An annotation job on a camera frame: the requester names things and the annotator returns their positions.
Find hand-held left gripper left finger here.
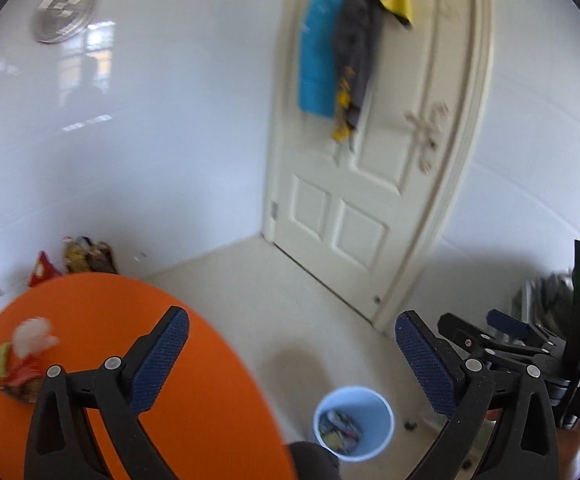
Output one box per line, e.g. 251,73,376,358
24,306,189,480

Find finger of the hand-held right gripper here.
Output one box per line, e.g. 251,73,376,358
486,310,566,347
437,312,546,362

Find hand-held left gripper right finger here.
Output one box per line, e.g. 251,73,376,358
395,310,561,480

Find light blue plastic bin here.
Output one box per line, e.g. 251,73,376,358
313,385,395,463

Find blue snack wrapper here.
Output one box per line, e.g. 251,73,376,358
319,409,361,443

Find person's right hand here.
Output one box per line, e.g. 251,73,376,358
559,422,580,480

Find grey cloth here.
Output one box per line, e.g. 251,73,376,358
512,270,577,335

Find round orange table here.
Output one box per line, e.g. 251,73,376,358
0,272,299,480

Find snack bags on floor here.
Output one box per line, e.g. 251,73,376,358
62,236,119,276

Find crumpled white tissue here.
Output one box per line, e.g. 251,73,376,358
12,317,61,361

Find red snack wrapper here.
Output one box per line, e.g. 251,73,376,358
0,359,46,404

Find red printed bag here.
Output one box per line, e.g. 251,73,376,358
28,251,63,289

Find white panel door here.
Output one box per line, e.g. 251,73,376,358
262,0,497,336

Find white panelled door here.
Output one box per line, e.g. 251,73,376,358
274,0,473,321

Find grey hanging garment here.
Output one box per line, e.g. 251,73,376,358
331,0,387,144

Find blue hanging cloth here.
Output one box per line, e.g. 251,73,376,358
297,0,357,119

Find cream ornate door handle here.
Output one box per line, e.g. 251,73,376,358
404,102,449,177

